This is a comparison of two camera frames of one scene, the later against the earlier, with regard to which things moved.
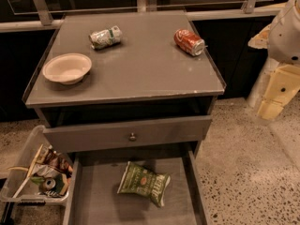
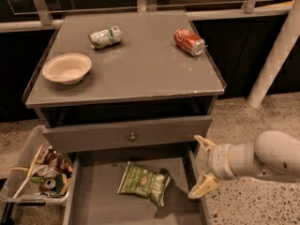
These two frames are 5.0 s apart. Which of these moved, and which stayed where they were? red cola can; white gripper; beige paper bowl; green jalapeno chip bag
Moved: white gripper
Stayed: red cola can; beige paper bowl; green jalapeno chip bag
